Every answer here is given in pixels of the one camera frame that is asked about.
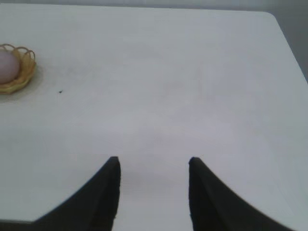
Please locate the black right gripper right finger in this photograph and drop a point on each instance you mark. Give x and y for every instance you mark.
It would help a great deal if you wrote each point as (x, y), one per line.
(211, 207)

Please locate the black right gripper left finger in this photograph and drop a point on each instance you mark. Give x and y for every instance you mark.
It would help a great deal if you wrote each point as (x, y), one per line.
(91, 207)

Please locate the yellow woven wicker basket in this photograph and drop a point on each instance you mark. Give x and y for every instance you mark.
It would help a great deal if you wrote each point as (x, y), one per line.
(26, 72)

